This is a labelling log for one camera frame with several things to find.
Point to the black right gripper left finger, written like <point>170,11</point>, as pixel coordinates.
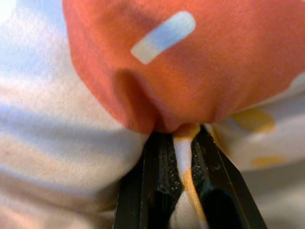
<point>152,181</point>

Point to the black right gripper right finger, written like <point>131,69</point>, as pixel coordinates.
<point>221,186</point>

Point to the pink pillow orange patches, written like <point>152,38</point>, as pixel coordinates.
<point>166,71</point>

